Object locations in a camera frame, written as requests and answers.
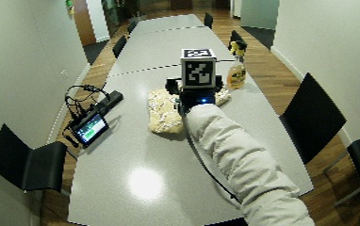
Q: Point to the white marker cube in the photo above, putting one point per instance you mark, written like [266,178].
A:
[198,72]

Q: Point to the beige patterned cloth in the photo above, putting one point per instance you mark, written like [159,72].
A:
[162,109]

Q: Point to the yellow spray bottle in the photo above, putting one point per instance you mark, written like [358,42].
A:
[235,75]

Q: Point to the dark floor mat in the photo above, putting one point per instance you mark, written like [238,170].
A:
[259,35]
[94,51]

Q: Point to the black monitor device with screen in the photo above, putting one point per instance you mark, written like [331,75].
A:
[90,125]

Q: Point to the brown wooden door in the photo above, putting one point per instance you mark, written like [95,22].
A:
[83,22]

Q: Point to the green wall sign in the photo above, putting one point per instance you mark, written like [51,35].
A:
[69,7]

